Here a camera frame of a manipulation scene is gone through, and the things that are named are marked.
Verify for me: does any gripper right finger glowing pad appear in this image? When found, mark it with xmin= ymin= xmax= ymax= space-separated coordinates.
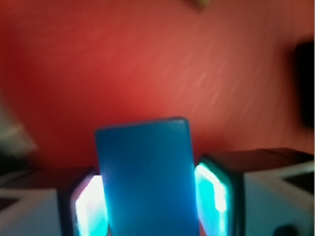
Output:
xmin=194 ymin=147 xmax=315 ymax=236

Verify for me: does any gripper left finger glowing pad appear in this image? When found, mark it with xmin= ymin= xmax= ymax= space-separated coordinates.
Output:
xmin=0 ymin=166 xmax=109 ymax=236

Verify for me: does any blue rectangular block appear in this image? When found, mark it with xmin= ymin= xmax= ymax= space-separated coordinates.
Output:
xmin=95 ymin=117 xmax=199 ymax=236

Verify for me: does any black rectangular block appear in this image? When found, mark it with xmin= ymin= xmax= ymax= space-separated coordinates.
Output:
xmin=293 ymin=41 xmax=315 ymax=129

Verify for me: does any red plastic serving tray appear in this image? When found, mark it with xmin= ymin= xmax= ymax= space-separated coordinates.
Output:
xmin=0 ymin=0 xmax=314 ymax=168

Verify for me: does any brown spiral seashell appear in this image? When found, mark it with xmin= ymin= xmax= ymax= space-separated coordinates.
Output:
xmin=184 ymin=0 xmax=212 ymax=11

